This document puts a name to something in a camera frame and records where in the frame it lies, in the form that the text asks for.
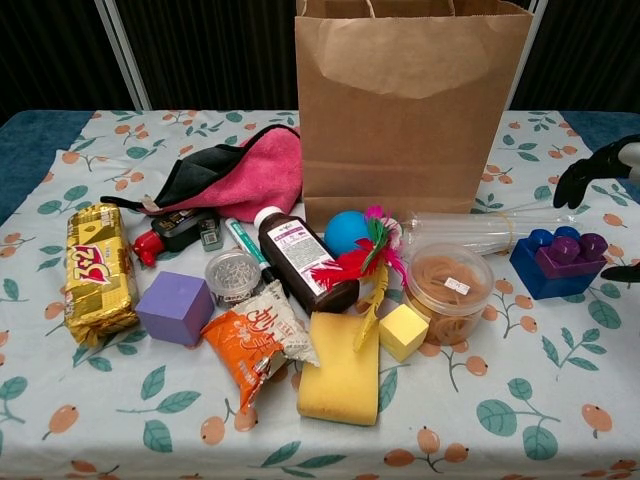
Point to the green white tube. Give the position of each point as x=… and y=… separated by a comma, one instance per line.
x=240, y=237

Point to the black grey cloth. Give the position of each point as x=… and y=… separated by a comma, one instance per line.
x=200, y=170

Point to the blue building block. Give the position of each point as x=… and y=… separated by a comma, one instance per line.
x=530, y=270

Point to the dark ribbed partition panel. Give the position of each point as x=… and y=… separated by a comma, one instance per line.
x=50, y=50
x=590, y=50
x=210, y=50

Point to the orange white snack packet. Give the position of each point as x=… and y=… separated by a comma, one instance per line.
x=245, y=345

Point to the small dark green bottle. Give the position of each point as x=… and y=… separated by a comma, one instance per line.
x=211, y=235

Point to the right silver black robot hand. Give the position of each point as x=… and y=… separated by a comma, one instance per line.
x=590, y=165

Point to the pink towel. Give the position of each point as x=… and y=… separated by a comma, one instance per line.
x=260, y=175

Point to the brown paper bag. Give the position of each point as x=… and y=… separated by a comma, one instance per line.
x=400, y=150

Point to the colourful feather shuttlecock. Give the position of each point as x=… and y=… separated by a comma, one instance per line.
x=370, y=250

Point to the clear jar of rubber bands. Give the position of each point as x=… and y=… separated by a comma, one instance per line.
x=445, y=295

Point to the small round staples jar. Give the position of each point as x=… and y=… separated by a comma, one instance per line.
x=232, y=272

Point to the gold biscuit package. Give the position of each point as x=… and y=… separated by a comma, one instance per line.
x=100, y=280

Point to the purple foam cube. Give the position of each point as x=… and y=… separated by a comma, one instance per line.
x=175, y=310

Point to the yellow foam cube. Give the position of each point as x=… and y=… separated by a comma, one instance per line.
x=402, y=332

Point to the floral print tablecloth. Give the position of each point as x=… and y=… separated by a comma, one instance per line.
x=150, y=425

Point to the black bottle with red cap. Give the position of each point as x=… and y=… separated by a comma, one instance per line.
x=175, y=227

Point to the brown medicine bottle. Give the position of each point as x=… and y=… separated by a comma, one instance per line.
x=295, y=250

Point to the yellow sponge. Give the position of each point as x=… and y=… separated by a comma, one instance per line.
x=335, y=380

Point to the clear plastic straw bundle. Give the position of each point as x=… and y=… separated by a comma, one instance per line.
x=450, y=227

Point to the purple building block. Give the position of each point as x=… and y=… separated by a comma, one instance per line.
x=565, y=262

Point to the blue ball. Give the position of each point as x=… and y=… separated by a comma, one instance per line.
x=345, y=232

